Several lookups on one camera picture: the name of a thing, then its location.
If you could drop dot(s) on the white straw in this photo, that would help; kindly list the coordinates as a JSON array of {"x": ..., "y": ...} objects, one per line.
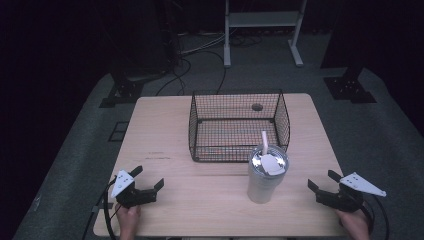
[{"x": 264, "y": 141}]

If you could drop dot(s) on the round dark table grommet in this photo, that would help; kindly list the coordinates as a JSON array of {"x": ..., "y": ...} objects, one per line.
[{"x": 257, "y": 107}]

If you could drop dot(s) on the person's left hand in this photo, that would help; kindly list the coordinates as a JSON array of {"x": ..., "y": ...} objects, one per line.
[{"x": 128, "y": 221}]

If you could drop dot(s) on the white metal stand frame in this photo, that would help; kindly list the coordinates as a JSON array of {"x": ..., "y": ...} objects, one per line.
[{"x": 263, "y": 18}]

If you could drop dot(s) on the black stand base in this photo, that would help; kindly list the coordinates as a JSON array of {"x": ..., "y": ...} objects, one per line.
[
  {"x": 125, "y": 91},
  {"x": 350, "y": 88}
]

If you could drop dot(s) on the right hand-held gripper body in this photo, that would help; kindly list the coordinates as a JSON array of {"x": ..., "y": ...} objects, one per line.
[{"x": 346, "y": 198}]

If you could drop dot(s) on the steel tumbler with straw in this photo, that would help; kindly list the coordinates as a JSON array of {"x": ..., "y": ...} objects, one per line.
[{"x": 263, "y": 186}]

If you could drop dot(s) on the person's right hand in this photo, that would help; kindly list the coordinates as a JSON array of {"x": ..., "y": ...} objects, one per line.
[{"x": 354, "y": 226}]

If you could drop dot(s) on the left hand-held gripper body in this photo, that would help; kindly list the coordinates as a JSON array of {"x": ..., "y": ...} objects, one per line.
[{"x": 130, "y": 196}]

